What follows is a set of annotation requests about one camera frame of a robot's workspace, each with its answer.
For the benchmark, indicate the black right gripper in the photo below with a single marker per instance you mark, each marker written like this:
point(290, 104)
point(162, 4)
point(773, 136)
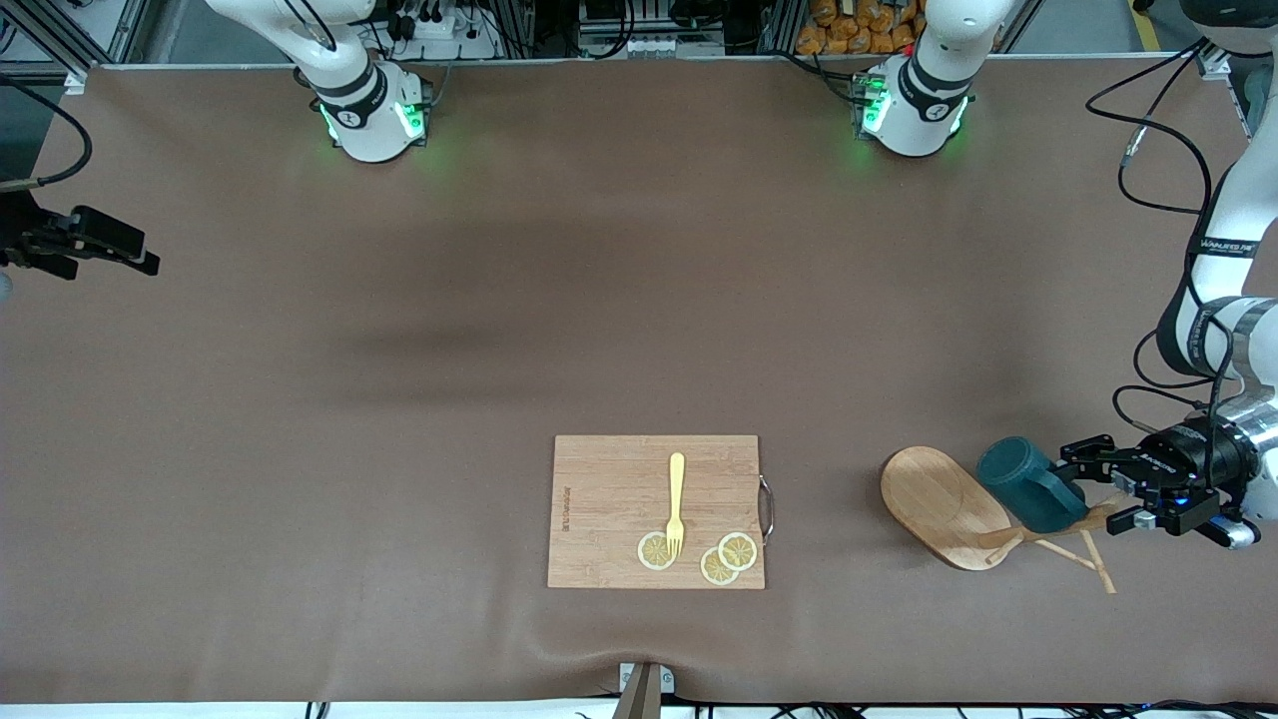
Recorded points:
point(22, 237)

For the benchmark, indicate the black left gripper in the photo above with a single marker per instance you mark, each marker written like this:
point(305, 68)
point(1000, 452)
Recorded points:
point(1182, 461)

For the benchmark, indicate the teal mug yellow inside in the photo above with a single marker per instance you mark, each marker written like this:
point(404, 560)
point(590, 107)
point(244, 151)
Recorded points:
point(1028, 489)

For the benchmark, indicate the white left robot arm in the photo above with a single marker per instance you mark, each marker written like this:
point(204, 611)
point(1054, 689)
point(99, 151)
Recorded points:
point(929, 110)

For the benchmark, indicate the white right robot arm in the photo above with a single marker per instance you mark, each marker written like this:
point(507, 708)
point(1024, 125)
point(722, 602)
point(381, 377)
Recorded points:
point(369, 130)

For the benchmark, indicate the wooden mug rack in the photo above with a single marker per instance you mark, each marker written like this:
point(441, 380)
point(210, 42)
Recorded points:
point(929, 499)

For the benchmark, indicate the brown table cover mat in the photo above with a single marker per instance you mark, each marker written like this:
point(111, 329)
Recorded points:
point(300, 449)

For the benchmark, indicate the lemon slice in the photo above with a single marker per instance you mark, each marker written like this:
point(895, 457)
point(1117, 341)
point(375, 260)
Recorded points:
point(739, 551)
point(651, 551)
point(714, 571)

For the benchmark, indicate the white power strip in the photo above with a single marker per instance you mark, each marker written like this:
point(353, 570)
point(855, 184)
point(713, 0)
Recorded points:
point(439, 28)

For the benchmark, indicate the yellow plastic fork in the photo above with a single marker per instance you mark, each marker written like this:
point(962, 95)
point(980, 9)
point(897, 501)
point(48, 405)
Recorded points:
point(677, 489)

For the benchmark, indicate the orange snack bag pile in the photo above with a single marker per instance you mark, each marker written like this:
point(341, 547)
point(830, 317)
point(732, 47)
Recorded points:
point(849, 35)

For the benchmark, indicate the white terminal strip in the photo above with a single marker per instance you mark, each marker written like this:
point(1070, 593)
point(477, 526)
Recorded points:
point(629, 46)

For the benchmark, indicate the aluminium frame strut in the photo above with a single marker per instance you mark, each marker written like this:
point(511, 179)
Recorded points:
point(76, 80)
point(1213, 62)

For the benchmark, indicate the aluminium profile bracket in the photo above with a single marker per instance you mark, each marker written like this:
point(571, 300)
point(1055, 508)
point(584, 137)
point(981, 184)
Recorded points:
point(644, 694)

